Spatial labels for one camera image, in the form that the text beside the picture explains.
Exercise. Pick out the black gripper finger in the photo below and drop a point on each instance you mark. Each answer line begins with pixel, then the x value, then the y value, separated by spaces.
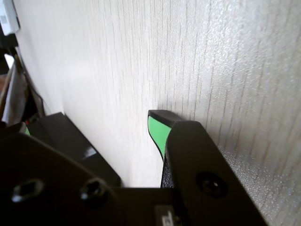
pixel 200 160
pixel 35 176

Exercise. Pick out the black cardboard box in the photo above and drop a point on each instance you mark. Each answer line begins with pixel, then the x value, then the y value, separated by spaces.
pixel 54 134

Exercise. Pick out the black open box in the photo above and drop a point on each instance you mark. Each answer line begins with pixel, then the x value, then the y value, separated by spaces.
pixel 90 152

